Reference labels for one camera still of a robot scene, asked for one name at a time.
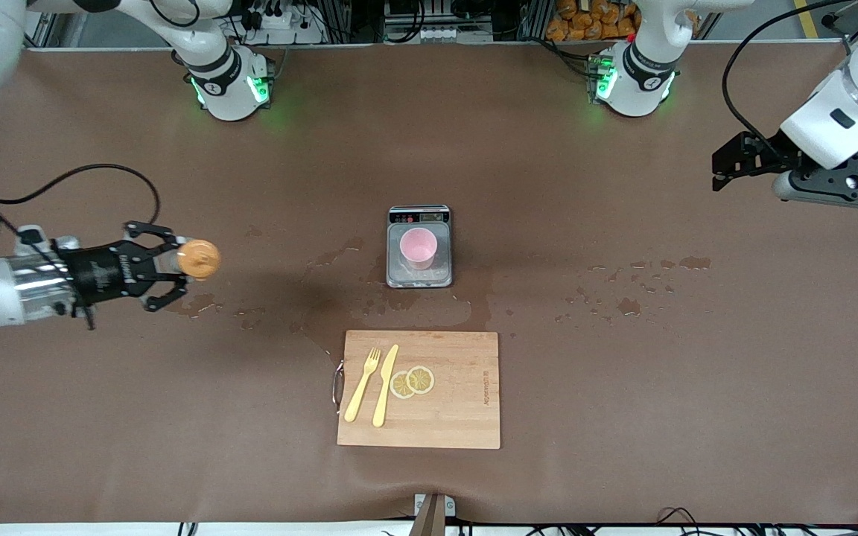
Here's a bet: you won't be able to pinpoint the translucent sauce bottle orange cap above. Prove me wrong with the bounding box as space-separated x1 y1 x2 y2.
155 238 222 281

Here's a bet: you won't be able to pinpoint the pink plastic cup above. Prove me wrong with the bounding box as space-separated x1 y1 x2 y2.
400 228 439 271

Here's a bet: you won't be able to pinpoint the brown table cover mat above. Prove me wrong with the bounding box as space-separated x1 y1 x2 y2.
0 41 858 526

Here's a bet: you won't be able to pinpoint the orange snack bags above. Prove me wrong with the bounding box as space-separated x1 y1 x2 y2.
546 0 642 42

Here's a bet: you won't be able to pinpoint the yellow plastic fork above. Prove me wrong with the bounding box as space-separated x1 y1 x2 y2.
344 347 383 424

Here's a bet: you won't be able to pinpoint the yellow plastic knife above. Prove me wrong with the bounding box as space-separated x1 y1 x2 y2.
372 344 400 429

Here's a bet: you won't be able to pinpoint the white power strip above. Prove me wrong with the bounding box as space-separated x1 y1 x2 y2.
239 0 327 45

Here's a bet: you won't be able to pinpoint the silver digital kitchen scale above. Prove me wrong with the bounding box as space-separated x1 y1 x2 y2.
386 205 452 289

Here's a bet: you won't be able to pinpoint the wooden cutting board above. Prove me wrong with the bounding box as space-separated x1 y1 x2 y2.
337 330 501 450

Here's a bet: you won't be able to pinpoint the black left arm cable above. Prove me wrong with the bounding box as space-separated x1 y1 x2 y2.
722 0 858 150

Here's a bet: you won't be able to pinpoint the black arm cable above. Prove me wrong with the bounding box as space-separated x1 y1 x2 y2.
0 163 162 229
722 0 858 150

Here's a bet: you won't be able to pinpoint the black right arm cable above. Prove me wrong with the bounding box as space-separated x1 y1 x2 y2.
0 163 162 229

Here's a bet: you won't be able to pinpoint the aluminium frame profile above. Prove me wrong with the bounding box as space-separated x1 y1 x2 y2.
820 9 858 60
25 7 59 50

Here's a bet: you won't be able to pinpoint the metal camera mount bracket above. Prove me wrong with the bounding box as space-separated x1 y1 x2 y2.
408 493 457 536

